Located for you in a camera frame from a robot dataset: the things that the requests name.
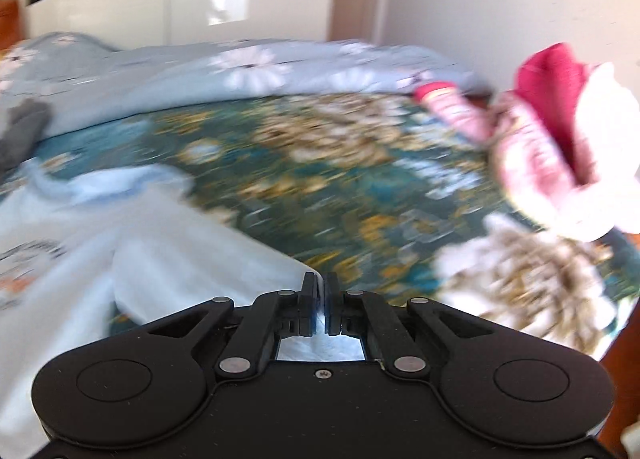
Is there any white printed t-shirt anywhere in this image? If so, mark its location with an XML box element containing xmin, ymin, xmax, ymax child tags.
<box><xmin>0</xmin><ymin>159</ymin><xmax>363</xmax><ymax>459</ymax></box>

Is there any light blue daisy quilt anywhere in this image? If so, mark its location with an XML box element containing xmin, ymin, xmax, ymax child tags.
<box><xmin>0</xmin><ymin>31</ymin><xmax>481</xmax><ymax>140</ymax></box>

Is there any pink patterned garment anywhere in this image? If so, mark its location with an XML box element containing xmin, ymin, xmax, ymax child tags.
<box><xmin>412</xmin><ymin>43</ymin><xmax>596</xmax><ymax>230</ymax></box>

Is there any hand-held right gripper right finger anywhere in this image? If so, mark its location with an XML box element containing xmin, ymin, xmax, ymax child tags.
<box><xmin>324</xmin><ymin>274</ymin><xmax>501</xmax><ymax>380</ymax></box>

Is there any orange wooden headboard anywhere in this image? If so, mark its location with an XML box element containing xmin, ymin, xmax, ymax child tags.
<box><xmin>0</xmin><ymin>0</ymin><xmax>26</xmax><ymax>52</ymax></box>

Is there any white fluffy garment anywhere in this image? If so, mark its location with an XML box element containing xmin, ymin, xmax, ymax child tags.
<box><xmin>565</xmin><ymin>61</ymin><xmax>640</xmax><ymax>244</ymax></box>

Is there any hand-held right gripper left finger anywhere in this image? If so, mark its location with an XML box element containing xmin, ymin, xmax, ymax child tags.
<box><xmin>145</xmin><ymin>273</ymin><xmax>320</xmax><ymax>380</ymax></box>

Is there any teal floral bed sheet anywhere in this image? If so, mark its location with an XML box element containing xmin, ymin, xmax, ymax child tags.
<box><xmin>0</xmin><ymin>91</ymin><xmax>640</xmax><ymax>360</ymax></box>

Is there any grey garment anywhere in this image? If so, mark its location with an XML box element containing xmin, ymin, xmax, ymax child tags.
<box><xmin>0</xmin><ymin>99</ymin><xmax>53</xmax><ymax>174</ymax></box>

